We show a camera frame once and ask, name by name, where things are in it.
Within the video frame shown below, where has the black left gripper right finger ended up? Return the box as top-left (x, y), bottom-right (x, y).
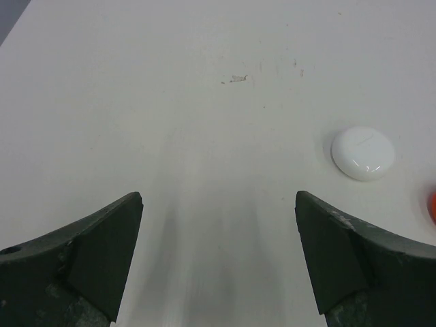
top-left (295, 191), bottom-right (435, 326)

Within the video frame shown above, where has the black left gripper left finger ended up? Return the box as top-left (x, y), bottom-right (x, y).
top-left (1, 192), bottom-right (143, 326)

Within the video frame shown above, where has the white earbud charging case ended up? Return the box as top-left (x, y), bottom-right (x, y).
top-left (330, 126), bottom-right (396, 182)

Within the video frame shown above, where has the orange earbud charging case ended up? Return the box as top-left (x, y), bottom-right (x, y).
top-left (427, 191), bottom-right (436, 224)

